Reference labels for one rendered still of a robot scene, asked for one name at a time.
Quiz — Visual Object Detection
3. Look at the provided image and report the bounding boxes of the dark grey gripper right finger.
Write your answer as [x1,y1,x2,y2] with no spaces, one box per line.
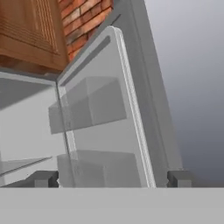
[166,169,193,188]

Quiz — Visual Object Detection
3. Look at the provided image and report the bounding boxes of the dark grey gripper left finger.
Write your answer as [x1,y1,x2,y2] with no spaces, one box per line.
[2,170,60,188]

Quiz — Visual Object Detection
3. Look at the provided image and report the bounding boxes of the glass fridge shelf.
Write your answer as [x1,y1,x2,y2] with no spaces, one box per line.
[0,156,53,177]

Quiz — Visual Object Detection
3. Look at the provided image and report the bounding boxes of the translucent fridge door bin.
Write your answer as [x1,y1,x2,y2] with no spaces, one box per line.
[48,76,128,135]
[56,150,143,188]

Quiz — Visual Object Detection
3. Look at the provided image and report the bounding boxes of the grey fridge body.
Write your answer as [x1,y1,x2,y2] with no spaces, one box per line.
[0,67,71,188]

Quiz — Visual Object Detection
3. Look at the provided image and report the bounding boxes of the grey fridge door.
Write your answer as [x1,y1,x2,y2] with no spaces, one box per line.
[55,0,184,188]

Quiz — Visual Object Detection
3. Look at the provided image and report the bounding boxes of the wooden wall cupboard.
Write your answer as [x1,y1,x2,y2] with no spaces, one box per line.
[0,0,71,74]

